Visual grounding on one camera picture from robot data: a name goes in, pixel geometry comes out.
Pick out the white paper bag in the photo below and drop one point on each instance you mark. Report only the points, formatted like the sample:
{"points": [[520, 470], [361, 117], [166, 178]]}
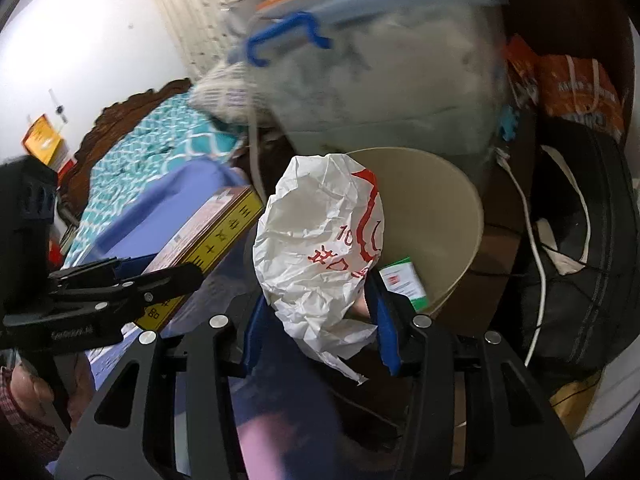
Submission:
{"points": [[310, 240]]}

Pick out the yellow paper bag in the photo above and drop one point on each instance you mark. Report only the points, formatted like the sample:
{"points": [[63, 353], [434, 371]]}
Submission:
{"points": [[575, 397]]}

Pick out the yellow cardboard box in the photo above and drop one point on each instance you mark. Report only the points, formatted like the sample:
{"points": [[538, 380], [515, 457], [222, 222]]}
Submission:
{"points": [[220, 230]]}

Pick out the orange snack packet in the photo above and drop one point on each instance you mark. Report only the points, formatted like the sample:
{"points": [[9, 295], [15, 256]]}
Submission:
{"points": [[522, 70]]}

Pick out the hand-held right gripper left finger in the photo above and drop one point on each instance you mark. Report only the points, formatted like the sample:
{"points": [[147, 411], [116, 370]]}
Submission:
{"points": [[255, 332]]}

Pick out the teal patterned bed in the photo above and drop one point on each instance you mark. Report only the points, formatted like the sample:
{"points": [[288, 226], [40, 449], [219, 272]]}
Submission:
{"points": [[150, 145]]}

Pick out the knitted grey white pillow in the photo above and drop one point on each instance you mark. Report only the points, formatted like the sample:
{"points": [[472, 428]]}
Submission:
{"points": [[225, 90]]}

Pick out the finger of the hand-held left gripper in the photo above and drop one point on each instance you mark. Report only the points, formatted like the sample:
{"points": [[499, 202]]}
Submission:
{"points": [[130, 266], [170, 280]]}

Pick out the orange wall box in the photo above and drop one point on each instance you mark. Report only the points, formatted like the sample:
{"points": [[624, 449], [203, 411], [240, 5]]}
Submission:
{"points": [[42, 137]]}

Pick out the pale patterned curtain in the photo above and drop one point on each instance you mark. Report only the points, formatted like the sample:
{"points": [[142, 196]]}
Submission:
{"points": [[200, 15]]}

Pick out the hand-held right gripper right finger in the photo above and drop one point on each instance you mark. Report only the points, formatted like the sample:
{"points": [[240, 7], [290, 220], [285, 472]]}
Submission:
{"points": [[385, 332]]}

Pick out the beige round waste bin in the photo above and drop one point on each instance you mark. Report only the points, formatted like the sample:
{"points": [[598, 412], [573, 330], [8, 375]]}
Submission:
{"points": [[435, 210]]}

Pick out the carved wooden headboard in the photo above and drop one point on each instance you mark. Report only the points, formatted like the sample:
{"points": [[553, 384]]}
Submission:
{"points": [[125, 105]]}

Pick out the person's left hand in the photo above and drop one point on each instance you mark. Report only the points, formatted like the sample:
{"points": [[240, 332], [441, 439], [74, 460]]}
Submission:
{"points": [[35, 390]]}

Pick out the clear storage box orange lid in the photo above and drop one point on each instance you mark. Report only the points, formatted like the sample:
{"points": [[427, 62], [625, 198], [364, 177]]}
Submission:
{"points": [[390, 95]]}

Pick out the purple printed table mat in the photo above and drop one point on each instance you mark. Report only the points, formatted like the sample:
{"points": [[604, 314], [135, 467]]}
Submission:
{"points": [[280, 410]]}

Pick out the green and white small box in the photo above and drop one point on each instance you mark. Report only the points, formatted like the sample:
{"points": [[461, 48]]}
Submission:
{"points": [[402, 282]]}

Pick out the person's left forearm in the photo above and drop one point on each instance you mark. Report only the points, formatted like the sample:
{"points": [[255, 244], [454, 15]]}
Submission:
{"points": [[20, 420]]}

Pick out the orange printed bag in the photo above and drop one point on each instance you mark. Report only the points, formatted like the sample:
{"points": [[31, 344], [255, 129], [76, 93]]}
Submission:
{"points": [[575, 90]]}

